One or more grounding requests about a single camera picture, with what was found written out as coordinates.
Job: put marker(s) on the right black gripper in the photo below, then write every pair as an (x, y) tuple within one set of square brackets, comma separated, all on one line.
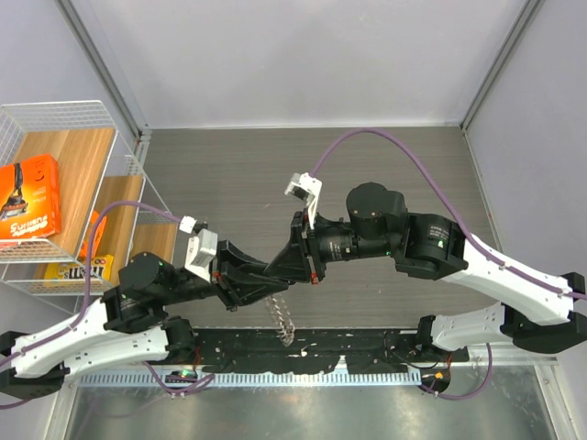
[(292, 264)]

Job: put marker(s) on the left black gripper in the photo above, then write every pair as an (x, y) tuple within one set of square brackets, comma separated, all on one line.
[(241, 288)]

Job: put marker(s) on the metal disc with key rings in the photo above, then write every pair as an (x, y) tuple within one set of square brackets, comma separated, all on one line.
[(280, 315)]

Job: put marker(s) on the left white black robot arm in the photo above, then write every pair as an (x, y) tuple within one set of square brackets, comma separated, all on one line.
[(129, 322)]

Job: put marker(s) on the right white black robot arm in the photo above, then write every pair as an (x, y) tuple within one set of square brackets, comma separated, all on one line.
[(533, 310)]

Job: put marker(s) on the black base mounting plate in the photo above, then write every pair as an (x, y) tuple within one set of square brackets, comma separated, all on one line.
[(258, 350)]

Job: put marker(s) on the small orange packet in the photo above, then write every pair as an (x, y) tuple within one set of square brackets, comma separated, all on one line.
[(93, 236)]

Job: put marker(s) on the yellow candy bag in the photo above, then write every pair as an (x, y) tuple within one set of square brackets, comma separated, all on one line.
[(100, 270)]

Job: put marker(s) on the orange product box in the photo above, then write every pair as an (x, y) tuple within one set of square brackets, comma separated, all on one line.
[(30, 198)]

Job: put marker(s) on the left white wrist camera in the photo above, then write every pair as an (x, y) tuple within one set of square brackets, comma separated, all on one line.
[(201, 247)]

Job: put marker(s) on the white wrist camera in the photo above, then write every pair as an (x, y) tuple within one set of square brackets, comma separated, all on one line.
[(307, 189), (201, 247)]

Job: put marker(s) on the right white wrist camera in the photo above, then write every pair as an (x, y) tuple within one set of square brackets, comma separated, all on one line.
[(307, 189)]

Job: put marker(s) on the white slotted cable duct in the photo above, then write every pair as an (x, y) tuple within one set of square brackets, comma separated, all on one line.
[(338, 377)]

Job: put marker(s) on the white wire shelf rack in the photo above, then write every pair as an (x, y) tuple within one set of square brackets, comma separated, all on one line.
[(97, 166)]

